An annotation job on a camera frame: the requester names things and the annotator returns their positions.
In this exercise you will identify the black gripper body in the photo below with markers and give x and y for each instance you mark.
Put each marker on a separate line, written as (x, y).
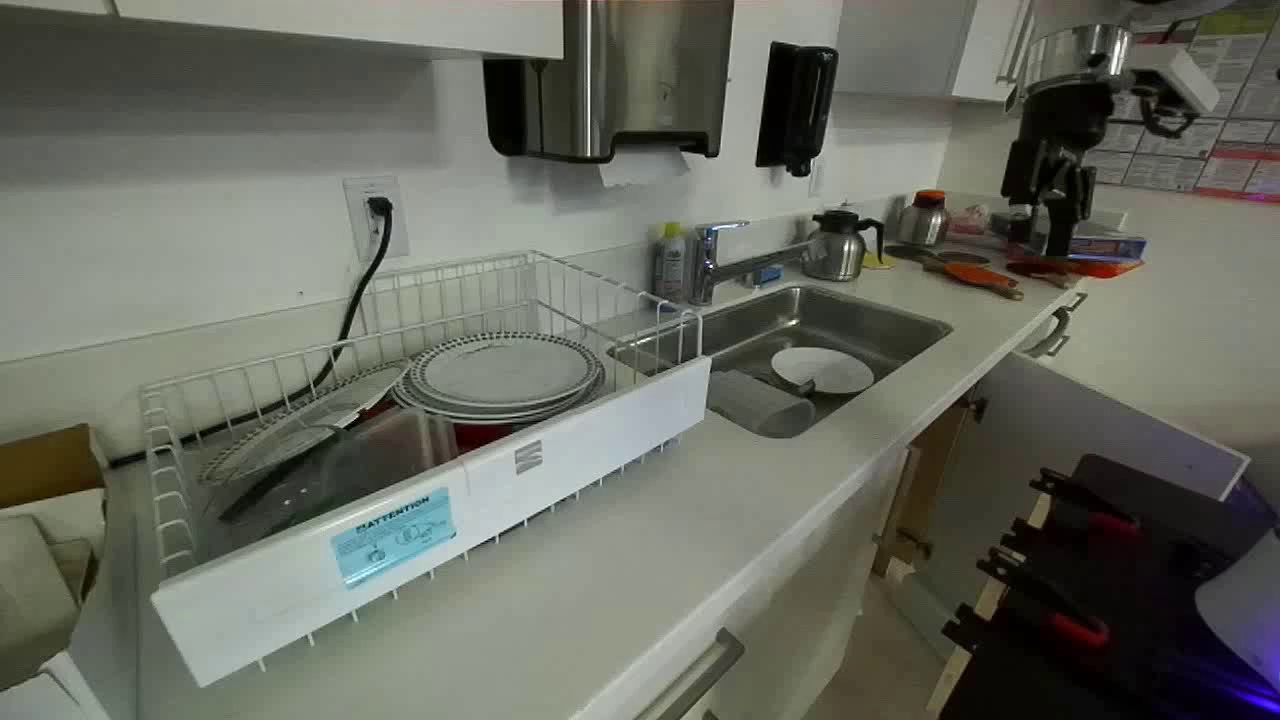
(1044, 164)

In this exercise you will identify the translucent plastic container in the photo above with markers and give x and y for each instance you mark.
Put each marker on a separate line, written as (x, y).
(760, 401)

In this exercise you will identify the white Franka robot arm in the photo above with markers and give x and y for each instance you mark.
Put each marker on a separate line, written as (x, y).
(1110, 56)

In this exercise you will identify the stainless steel sink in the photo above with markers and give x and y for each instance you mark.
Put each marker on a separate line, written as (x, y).
(865, 326)

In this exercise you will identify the stack of books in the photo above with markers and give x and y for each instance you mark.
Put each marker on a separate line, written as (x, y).
(1102, 246)

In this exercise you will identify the jar with red lid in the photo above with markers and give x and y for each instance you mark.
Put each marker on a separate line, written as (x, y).
(920, 222)

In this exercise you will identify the white upper cabinet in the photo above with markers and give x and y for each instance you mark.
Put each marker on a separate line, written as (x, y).
(920, 44)
(333, 20)

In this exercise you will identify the white open cabinet door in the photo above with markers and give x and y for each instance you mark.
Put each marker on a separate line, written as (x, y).
(1053, 427)

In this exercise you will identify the steel coffee carafe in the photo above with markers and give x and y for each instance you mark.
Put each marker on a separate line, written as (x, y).
(841, 246)

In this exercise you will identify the black soap dispenser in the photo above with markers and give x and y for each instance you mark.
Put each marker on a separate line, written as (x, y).
(795, 106)

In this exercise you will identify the blue sponge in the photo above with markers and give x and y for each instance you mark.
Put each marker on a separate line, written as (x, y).
(760, 274)

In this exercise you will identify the chrome faucet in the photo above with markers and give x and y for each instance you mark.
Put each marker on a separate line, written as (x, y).
(747, 266)

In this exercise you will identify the black cart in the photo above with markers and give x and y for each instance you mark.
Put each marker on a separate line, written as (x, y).
(1145, 601)

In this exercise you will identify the white paper towel sheet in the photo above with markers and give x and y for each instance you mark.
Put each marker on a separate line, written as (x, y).
(643, 164)

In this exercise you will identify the steel paper towel dispenser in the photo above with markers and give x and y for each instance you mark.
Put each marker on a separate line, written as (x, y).
(625, 73)

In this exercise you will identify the white drain tray blue label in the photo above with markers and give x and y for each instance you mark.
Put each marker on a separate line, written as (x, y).
(575, 454)

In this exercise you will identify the grey round plate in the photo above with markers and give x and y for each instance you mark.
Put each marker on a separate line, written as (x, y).
(506, 376)

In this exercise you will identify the red bowl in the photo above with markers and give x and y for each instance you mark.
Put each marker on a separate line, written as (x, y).
(487, 435)

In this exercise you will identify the black pan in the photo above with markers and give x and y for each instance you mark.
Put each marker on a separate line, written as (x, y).
(326, 474)

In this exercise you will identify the glass pot lid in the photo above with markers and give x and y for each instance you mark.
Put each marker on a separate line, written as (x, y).
(302, 427)

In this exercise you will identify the brown cardboard box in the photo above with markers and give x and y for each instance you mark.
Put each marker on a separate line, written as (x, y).
(47, 464)

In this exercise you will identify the beige box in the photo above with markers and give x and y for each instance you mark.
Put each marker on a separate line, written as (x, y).
(32, 587)

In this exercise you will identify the wall posters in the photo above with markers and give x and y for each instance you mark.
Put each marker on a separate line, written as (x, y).
(1233, 135)

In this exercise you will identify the white wall outlet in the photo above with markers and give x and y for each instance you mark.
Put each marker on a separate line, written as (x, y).
(360, 222)

